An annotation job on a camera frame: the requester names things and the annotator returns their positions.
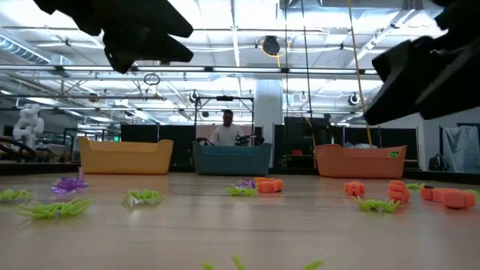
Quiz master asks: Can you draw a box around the black metal stand frame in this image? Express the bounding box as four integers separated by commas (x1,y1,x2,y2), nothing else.
193,95,255,146

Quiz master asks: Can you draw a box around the yellow power cable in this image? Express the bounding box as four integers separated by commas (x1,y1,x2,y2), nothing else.
346,0,374,146

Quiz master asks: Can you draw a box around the teal plastic bin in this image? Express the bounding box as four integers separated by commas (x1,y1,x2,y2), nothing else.
192,141,273,176

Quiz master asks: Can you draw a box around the black backpack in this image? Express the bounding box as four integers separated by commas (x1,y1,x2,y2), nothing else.
429,153,449,172

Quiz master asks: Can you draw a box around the green plastic spider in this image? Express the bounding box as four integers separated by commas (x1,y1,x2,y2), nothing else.
223,186,260,198
404,182,427,194
200,255,324,270
122,188,166,207
351,196,401,214
16,197,94,221
0,188,35,203

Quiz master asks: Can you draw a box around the yellow plastic bin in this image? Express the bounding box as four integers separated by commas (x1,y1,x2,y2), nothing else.
78,137,175,176

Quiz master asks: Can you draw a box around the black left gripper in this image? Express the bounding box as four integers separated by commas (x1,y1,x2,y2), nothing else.
33,0,194,74

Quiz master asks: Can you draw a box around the black curved tube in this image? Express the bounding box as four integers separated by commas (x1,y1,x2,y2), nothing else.
0,135,38,163

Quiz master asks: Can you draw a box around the white building column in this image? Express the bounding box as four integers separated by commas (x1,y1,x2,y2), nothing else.
253,79,284,168

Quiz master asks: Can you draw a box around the white robot figure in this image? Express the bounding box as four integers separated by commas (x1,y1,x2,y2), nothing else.
12,103,45,151

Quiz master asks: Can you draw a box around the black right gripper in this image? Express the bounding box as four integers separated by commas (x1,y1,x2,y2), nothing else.
363,0,480,127

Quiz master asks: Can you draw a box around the grey tarp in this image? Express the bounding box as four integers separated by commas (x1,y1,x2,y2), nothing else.
442,125,480,173

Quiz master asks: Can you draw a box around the person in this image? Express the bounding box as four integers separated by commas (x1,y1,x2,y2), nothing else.
208,109,245,147

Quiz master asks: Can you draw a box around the black partition screen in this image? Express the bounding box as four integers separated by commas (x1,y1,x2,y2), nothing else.
119,123,196,168
273,125,420,170

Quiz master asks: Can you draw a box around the orange plastic bin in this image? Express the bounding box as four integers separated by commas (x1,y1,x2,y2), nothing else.
313,143,408,179

